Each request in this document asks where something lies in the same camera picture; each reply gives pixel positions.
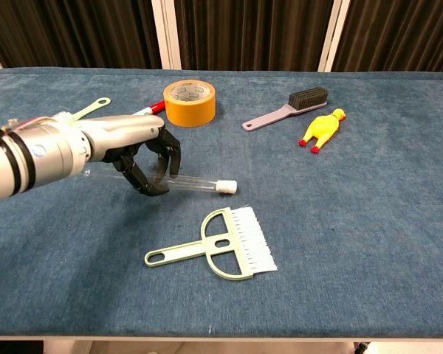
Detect black pleated curtain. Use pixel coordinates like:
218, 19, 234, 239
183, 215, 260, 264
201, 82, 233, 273
332, 0, 443, 75
0, 0, 162, 71
173, 0, 334, 73

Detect green hairbrush with loop handle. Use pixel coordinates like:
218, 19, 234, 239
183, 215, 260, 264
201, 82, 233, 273
53, 97, 112, 125

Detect grey brush black bristles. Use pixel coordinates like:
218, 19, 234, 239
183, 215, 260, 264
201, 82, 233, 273
242, 86, 329, 133

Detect blue felt table mat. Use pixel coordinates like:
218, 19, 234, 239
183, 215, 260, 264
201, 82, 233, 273
0, 67, 443, 339

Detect brown packing tape roll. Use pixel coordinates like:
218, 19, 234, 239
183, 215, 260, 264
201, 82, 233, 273
163, 79, 217, 128

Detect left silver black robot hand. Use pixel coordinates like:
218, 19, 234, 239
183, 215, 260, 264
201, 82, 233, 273
83, 114, 182, 198

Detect yellow rubber chicken toy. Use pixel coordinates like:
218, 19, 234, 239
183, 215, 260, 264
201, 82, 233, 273
298, 108, 347, 155

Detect red white marker pen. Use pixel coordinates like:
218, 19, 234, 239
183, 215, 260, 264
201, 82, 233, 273
131, 100, 166, 117

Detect transparent test tube white cap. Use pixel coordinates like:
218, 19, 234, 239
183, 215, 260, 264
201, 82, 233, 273
83, 167, 238, 195

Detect green wide brush white bristles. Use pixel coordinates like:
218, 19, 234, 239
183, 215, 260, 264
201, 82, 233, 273
144, 206, 278, 282

